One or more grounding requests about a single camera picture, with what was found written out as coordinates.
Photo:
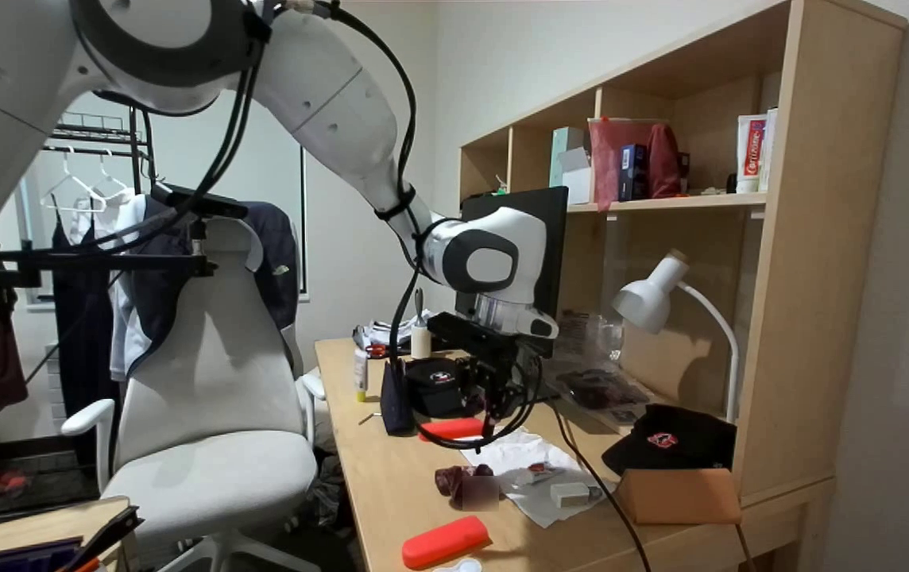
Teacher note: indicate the navy dotted pencil case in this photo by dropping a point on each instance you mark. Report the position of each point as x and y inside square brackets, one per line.
[398, 402]

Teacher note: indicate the small white bottle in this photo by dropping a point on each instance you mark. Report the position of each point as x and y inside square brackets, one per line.
[421, 343]

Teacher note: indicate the dark blue item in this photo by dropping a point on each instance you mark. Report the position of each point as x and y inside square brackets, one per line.
[633, 169]

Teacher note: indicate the clear plastic packaging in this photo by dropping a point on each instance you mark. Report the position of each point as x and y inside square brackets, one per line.
[560, 496]

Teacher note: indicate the grey monitor stand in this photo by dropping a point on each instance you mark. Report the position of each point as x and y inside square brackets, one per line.
[610, 397]

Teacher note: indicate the red bag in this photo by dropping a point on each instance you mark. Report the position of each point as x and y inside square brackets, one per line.
[610, 160]

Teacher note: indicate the white desk lamp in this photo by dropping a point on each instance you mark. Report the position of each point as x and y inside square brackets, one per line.
[648, 293]

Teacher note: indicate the white plug adapter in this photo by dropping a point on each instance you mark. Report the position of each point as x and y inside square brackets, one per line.
[457, 567]

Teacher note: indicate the orange marker pen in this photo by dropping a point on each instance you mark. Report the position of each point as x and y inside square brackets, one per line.
[443, 541]

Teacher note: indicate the white office chair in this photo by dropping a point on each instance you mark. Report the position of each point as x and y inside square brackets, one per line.
[211, 361]

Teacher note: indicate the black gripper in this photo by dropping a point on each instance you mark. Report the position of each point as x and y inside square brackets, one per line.
[498, 374]

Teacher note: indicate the orange oblong block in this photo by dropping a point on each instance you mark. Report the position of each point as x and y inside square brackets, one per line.
[457, 427]

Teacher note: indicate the teal box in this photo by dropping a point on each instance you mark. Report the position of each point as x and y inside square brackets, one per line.
[558, 154]

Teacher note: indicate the black clamp orange tip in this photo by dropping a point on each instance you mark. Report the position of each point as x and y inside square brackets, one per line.
[107, 534]

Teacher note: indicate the white red box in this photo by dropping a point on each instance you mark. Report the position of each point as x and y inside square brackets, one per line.
[753, 154]

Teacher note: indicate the metal clothes rack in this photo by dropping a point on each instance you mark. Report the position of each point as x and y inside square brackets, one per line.
[95, 134]

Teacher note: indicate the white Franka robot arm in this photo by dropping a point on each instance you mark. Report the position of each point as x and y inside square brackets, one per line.
[340, 106]

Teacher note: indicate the wooden shelf unit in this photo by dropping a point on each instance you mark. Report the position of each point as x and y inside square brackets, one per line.
[825, 266]

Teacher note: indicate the wooden robot stand top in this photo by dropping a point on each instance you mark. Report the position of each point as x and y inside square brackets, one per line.
[22, 529]

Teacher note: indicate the black computer monitor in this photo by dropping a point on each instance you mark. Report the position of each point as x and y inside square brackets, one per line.
[544, 256]

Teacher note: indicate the brown cardboard box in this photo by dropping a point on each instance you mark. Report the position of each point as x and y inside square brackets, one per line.
[677, 496]

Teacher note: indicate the navy jacket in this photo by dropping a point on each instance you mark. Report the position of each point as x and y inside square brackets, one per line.
[278, 266]

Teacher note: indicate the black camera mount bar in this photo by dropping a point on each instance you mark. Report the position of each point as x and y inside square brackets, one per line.
[107, 262]

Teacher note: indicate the small pale box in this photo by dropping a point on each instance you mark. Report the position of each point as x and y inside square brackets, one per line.
[371, 380]

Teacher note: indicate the white hanging shirt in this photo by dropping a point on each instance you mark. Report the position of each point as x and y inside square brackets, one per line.
[130, 328]

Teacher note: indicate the black tray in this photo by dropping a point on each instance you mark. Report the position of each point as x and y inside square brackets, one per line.
[53, 467]

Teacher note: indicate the black hanging garment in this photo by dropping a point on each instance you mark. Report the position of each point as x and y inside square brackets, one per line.
[81, 337]

